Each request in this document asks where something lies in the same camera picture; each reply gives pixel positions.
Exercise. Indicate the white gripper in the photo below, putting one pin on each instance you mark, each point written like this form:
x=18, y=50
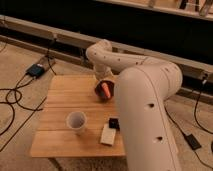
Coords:
x=105, y=78

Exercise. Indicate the white rectangular block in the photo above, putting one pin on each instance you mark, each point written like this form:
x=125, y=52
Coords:
x=108, y=135

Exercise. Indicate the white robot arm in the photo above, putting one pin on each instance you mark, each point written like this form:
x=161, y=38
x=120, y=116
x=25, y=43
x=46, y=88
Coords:
x=142, y=86

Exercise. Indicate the black power adapter right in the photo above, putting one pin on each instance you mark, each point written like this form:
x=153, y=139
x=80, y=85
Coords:
x=192, y=142

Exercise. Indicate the black rectangular box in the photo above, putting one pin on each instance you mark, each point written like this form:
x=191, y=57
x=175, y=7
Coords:
x=113, y=123

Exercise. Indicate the wooden table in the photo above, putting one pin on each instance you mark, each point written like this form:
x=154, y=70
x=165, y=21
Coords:
x=54, y=139

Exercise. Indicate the white paper cup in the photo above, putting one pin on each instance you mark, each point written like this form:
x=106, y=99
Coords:
x=76, y=121

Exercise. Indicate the dark red ceramic bowl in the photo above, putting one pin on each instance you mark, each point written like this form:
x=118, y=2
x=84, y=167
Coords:
x=99, y=90

